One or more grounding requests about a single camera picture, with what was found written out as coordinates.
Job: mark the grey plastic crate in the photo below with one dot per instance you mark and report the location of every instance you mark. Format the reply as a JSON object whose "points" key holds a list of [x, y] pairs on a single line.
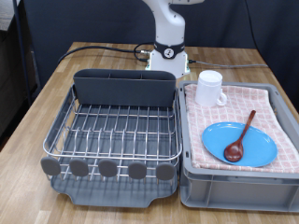
{"points": [[236, 193]]}

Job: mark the pink checkered cloth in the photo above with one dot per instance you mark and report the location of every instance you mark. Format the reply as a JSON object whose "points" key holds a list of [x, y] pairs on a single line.
{"points": [[249, 102]]}

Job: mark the dark grey cutlery holder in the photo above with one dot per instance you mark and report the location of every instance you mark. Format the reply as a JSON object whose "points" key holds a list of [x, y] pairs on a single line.
{"points": [[124, 91]]}

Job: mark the grey plastic drain tray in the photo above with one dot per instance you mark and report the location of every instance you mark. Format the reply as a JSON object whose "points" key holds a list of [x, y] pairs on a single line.
{"points": [[124, 196]]}

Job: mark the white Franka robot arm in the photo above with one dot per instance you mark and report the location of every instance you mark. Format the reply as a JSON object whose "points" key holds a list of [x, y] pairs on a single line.
{"points": [[169, 25]]}

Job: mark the brown wooden spoon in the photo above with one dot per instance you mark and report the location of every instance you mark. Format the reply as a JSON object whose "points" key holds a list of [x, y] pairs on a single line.
{"points": [[233, 151]]}

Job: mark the white mug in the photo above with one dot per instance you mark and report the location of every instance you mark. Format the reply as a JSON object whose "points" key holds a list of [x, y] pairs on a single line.
{"points": [[207, 90]]}

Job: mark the dark blue backdrop curtain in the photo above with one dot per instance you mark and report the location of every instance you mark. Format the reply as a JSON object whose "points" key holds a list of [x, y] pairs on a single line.
{"points": [[93, 21]]}

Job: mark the blue plate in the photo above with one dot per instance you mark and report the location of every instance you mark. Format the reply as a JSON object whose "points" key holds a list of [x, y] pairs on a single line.
{"points": [[261, 149]]}

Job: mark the dark side cabinet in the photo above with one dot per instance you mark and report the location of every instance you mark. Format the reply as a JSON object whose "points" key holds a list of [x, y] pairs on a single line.
{"points": [[12, 87]]}

